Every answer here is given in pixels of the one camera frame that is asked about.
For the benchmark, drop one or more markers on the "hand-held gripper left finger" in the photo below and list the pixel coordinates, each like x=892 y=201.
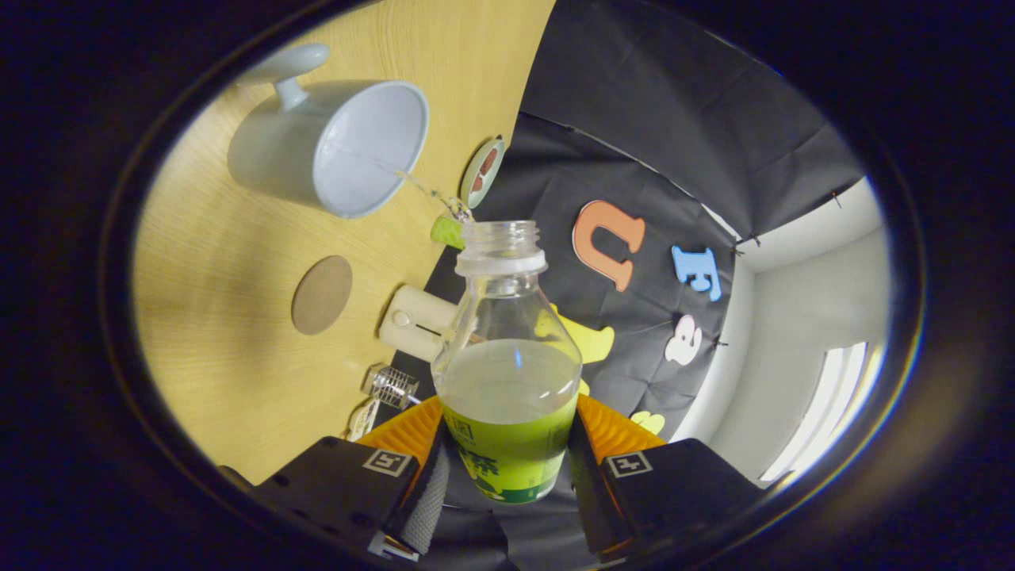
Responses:
x=424 y=500

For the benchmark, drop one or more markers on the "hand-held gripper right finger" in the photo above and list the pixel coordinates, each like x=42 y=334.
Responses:
x=587 y=492

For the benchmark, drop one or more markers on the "clear juice bottle green label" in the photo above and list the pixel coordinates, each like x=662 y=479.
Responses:
x=507 y=452

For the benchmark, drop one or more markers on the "brown round coaster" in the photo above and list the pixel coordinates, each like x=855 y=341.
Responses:
x=321 y=295

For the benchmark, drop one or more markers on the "white cup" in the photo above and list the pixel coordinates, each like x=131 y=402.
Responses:
x=270 y=151

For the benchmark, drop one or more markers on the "small green drink bottle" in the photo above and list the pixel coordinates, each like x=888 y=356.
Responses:
x=446 y=232

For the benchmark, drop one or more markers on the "white divided dish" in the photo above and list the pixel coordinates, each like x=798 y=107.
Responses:
x=363 y=420

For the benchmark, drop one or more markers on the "white toaster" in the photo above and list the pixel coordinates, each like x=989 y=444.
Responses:
x=412 y=317

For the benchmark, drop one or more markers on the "ceiling light panel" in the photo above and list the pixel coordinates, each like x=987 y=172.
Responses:
x=825 y=404

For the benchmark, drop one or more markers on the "wooden table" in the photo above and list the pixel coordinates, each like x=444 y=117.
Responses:
x=238 y=317

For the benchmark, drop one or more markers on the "pale green plate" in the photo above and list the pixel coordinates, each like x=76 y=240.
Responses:
x=469 y=186

